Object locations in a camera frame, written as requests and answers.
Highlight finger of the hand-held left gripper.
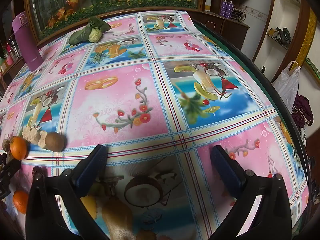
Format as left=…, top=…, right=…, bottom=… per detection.
left=0, top=154, right=23, bottom=199

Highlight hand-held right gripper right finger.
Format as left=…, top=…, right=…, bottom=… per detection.
left=210, top=144, right=292, bottom=240

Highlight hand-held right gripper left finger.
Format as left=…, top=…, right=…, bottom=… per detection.
left=25, top=144, right=133, bottom=240

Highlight dried red date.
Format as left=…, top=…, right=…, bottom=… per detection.
left=32, top=166, right=45, bottom=180

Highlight orange tangerine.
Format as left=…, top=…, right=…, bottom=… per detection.
left=13, top=190, right=29, bottom=214
left=10, top=136, right=27, bottom=160

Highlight brown kiwi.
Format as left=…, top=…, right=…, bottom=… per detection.
left=47, top=132, right=66, bottom=152

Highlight printed fruit tablecloth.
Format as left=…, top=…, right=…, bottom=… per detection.
left=0, top=10, right=310, bottom=240

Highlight maroon cloth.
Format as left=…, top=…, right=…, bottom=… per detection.
left=291, top=95, right=314, bottom=127

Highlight white plastic bag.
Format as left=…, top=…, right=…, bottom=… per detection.
left=272, top=61, right=302, bottom=113

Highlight purple thermos bottle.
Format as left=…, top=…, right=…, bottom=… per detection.
left=12, top=11, right=44, bottom=72

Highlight green bok choy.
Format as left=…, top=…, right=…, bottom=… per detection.
left=69, top=16, right=112, bottom=46

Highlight dark bag on shelf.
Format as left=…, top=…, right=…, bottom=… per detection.
left=274, top=27, right=292, bottom=47

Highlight tangled dark cables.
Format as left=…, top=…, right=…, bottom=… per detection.
left=234, top=7, right=248, bottom=22

